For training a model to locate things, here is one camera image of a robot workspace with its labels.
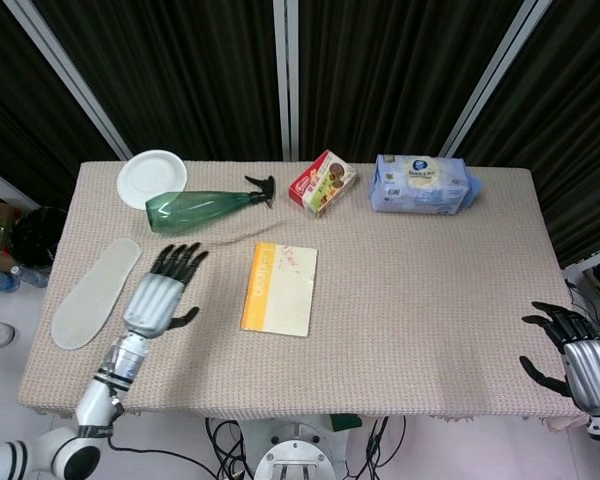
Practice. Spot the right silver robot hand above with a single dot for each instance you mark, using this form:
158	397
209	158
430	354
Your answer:
592	375

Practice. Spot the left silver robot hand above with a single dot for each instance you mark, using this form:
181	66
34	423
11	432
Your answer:
155	305

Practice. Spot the yellow and white notebook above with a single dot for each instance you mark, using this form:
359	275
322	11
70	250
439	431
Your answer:
285	295

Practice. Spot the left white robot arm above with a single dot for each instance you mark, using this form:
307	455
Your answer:
100	400

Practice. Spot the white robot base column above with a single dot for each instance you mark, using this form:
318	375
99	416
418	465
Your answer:
295	455

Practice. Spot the grey shoe insole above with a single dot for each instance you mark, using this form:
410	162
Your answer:
90	300

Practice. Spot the white machine with black opening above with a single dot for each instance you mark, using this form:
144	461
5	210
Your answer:
592	280

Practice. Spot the green plastic spray bottle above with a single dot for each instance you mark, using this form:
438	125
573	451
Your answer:
190	210

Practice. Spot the clear plastic water bottle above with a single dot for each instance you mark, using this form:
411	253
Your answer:
30	276

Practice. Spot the white paper plate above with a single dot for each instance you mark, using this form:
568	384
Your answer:
147	175

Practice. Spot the beige woven tablecloth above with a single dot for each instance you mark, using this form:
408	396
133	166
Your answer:
405	300

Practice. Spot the red cookie box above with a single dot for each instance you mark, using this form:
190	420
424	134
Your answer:
320	187

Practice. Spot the green clamp under table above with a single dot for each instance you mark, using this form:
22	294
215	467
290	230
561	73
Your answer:
345	422

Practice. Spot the black pleated curtain panel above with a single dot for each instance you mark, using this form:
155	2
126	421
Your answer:
580	125
10	100
380	75
180	75

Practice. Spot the blue wet wipes pack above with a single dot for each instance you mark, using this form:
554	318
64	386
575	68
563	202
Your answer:
420	195

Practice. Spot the white partition post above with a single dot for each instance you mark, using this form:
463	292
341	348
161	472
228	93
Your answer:
500	75
70	75
286	75

